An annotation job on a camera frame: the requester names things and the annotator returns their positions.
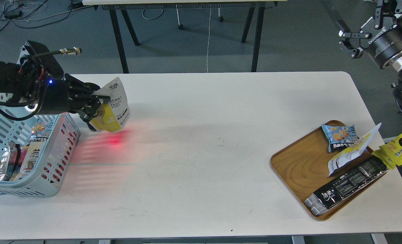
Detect black barcode scanner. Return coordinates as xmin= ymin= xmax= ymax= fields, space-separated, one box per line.
xmin=86 ymin=123 xmax=97 ymax=132

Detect black long snack package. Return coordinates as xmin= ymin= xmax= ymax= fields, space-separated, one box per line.
xmin=303 ymin=156 xmax=389 ymax=216

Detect blue snack packet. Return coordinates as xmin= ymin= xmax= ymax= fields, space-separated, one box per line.
xmin=321 ymin=124 xmax=359 ymax=153

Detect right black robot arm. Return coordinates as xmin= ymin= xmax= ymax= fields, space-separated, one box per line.
xmin=324 ymin=0 xmax=402 ymax=114

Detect yellow cartoon snack bag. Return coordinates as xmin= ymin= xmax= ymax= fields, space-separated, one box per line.
xmin=372 ymin=133 xmax=402 ymax=170

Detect snack packs in basket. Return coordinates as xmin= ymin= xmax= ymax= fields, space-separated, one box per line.
xmin=0 ymin=119 xmax=55 ymax=182

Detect white yellow snack pouch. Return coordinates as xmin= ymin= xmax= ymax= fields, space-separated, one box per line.
xmin=327 ymin=123 xmax=381 ymax=176

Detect light blue plastic basket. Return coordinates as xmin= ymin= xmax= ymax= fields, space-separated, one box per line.
xmin=0 ymin=113 xmax=80 ymax=197

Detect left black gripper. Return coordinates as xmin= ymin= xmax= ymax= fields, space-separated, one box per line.
xmin=36 ymin=74 xmax=110 ymax=123

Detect black leg background table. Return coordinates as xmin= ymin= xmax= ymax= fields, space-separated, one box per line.
xmin=82 ymin=0 xmax=288 ymax=74

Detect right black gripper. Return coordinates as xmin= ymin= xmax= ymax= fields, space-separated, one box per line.
xmin=338 ymin=0 xmax=402 ymax=70

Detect white hanging cable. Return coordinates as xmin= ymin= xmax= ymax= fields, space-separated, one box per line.
xmin=206 ymin=7 xmax=212 ymax=73

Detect yellow white nut pouch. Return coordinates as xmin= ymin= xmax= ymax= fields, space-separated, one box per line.
xmin=89 ymin=77 xmax=131 ymax=133

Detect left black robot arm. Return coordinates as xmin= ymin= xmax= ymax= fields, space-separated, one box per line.
xmin=0 ymin=40 xmax=110 ymax=123

